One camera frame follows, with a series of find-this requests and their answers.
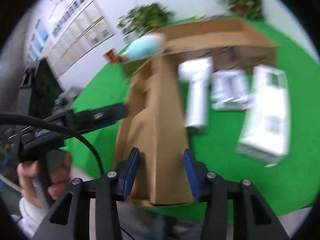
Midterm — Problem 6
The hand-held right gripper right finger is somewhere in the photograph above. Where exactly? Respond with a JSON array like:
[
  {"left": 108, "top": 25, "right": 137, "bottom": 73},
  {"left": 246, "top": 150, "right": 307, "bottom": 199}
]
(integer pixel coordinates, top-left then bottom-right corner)
[{"left": 182, "top": 149, "right": 290, "bottom": 240}]

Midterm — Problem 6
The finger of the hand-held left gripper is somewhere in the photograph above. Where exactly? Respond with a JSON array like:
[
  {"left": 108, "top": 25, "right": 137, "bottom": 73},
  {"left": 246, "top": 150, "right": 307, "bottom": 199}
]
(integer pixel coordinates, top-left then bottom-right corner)
[
  {"left": 62, "top": 121, "right": 118, "bottom": 140},
  {"left": 66, "top": 104, "right": 128, "bottom": 128}
]

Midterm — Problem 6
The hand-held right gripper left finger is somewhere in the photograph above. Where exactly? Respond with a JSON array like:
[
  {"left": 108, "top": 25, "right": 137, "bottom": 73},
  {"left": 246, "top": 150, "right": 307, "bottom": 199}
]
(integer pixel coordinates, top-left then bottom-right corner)
[{"left": 31, "top": 147, "right": 141, "bottom": 240}]

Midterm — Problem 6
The brown cardboard box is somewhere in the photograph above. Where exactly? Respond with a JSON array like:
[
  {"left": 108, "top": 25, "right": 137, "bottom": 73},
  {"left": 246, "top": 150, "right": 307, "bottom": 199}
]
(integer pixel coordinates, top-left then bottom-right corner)
[{"left": 114, "top": 19, "right": 279, "bottom": 207}]

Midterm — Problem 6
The teal plush toy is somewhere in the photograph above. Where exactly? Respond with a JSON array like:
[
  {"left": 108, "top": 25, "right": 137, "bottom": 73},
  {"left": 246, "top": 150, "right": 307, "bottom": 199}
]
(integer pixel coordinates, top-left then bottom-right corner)
[{"left": 120, "top": 33, "right": 167, "bottom": 63}]

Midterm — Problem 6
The white handheld device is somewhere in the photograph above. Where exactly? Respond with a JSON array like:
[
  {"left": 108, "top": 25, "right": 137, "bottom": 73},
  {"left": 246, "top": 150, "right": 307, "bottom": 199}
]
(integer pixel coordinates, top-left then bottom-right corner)
[{"left": 178, "top": 57, "right": 214, "bottom": 129}]

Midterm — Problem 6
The small white box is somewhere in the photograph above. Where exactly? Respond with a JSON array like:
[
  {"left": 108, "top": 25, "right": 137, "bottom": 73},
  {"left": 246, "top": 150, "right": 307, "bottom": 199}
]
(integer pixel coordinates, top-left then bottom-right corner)
[{"left": 210, "top": 70, "right": 252, "bottom": 111}]

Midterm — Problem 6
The large white box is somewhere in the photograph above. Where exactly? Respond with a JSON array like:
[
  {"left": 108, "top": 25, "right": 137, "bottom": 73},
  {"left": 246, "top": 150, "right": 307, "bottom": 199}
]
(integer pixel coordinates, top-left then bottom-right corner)
[{"left": 236, "top": 65, "right": 290, "bottom": 167}]

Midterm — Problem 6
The person's left hand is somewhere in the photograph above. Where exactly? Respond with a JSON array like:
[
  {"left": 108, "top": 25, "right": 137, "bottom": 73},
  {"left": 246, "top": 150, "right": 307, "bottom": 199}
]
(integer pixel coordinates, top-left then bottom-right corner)
[{"left": 17, "top": 152, "right": 72, "bottom": 209}]

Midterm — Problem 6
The black bin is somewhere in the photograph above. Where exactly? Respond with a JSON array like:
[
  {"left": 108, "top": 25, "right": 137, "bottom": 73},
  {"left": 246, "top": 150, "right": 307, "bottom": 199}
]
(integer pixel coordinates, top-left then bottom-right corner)
[{"left": 19, "top": 58, "right": 65, "bottom": 120}]

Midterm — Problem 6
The red can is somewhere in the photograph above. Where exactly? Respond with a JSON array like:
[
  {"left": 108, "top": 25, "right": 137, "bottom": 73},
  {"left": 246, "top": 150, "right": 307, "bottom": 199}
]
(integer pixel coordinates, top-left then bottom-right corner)
[{"left": 104, "top": 49, "right": 123, "bottom": 63}]

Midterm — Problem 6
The grid of framed certificates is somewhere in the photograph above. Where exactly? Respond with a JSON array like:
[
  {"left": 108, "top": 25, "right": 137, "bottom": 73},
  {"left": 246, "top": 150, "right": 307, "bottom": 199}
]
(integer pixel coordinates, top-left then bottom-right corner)
[{"left": 49, "top": 1, "right": 117, "bottom": 77}]

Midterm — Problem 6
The row of blue wall pictures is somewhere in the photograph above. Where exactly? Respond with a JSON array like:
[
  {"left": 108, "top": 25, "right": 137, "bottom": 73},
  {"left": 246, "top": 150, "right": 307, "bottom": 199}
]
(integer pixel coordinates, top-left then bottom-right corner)
[{"left": 26, "top": 19, "right": 49, "bottom": 63}]

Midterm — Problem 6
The row of wall photos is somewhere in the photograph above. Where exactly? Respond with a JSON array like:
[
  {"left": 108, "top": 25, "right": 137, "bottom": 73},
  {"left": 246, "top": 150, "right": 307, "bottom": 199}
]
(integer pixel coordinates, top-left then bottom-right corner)
[{"left": 51, "top": 0, "right": 110, "bottom": 37}]

